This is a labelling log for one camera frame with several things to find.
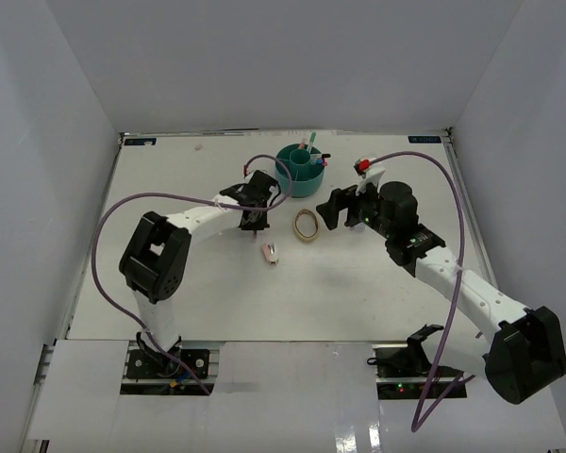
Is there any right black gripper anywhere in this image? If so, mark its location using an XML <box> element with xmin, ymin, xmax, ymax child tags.
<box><xmin>316</xmin><ymin>176</ymin><xmax>394</xmax><ymax>240</ymax></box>

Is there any green capped white marker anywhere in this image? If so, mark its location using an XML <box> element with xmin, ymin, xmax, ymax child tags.
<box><xmin>307</xmin><ymin>131</ymin><xmax>317</xmax><ymax>153</ymax></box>

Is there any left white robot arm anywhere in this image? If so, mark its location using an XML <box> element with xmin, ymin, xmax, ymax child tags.
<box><xmin>119</xmin><ymin>170</ymin><xmax>280</xmax><ymax>377</ymax></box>

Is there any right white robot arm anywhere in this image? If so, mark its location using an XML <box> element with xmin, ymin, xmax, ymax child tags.
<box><xmin>316</xmin><ymin>181</ymin><xmax>566</xmax><ymax>404</ymax></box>

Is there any teal round desk organizer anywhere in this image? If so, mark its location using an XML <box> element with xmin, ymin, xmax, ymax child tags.
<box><xmin>275</xmin><ymin>143</ymin><xmax>325</xmax><ymax>198</ymax></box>

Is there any masking tape roll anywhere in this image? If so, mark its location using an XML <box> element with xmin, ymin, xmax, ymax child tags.
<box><xmin>291</xmin><ymin>209</ymin><xmax>321</xmax><ymax>243</ymax></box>

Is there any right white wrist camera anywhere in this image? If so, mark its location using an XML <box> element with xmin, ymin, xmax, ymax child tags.
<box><xmin>354</xmin><ymin>158</ymin><xmax>386</xmax><ymax>195</ymax></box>

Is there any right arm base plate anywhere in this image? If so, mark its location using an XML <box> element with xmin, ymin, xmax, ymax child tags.
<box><xmin>367</xmin><ymin>325</ymin><xmax>443</xmax><ymax>400</ymax></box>

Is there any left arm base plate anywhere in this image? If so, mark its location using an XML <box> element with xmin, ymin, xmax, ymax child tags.
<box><xmin>120</xmin><ymin>335</ymin><xmax>221</xmax><ymax>396</ymax></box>

